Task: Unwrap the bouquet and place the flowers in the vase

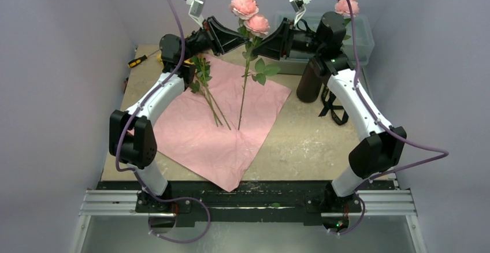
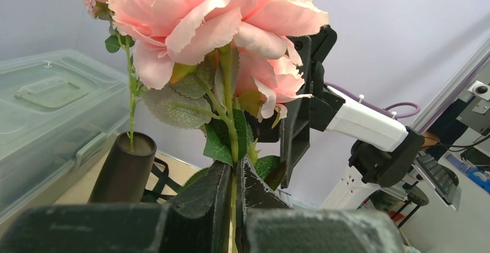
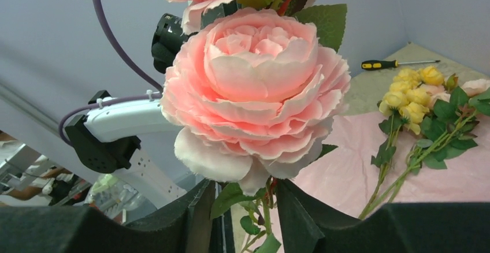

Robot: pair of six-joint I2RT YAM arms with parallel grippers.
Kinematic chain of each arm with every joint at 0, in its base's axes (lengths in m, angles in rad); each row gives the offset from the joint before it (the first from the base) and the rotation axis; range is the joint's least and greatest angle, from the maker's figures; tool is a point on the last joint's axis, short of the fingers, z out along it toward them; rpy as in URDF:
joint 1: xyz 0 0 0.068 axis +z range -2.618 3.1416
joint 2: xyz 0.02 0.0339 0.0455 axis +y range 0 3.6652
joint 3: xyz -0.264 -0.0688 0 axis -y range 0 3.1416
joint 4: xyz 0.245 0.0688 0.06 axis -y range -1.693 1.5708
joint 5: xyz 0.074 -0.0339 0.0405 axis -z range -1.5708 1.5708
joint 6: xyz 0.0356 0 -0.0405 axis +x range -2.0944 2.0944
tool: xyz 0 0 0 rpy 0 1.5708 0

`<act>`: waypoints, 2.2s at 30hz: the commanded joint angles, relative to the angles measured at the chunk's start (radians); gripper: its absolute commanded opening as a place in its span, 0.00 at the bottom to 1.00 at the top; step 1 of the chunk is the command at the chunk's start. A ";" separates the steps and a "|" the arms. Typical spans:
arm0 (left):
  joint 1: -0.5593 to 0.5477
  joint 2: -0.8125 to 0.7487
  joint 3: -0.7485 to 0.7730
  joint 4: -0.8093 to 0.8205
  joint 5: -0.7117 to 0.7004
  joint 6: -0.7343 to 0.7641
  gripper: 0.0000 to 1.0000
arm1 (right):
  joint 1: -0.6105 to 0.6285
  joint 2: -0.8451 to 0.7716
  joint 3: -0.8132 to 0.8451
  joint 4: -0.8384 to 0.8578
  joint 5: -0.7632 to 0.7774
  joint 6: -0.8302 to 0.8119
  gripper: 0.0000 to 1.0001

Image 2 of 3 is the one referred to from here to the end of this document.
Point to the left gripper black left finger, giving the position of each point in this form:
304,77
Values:
195,220

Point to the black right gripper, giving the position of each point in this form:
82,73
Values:
305,113

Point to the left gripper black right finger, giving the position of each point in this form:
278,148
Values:
265,223

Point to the black ribbon with gold lettering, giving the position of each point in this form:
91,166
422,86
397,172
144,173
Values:
160,170

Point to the pink rose stem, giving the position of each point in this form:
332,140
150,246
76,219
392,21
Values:
207,64
99,10

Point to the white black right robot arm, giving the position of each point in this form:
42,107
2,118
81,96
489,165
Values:
384,148

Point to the dark cylindrical vase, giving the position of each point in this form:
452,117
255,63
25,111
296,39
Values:
126,170

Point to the green translucent plastic storage box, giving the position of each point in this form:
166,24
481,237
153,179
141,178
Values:
58,110

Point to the aluminium rail frame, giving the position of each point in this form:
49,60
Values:
453,88

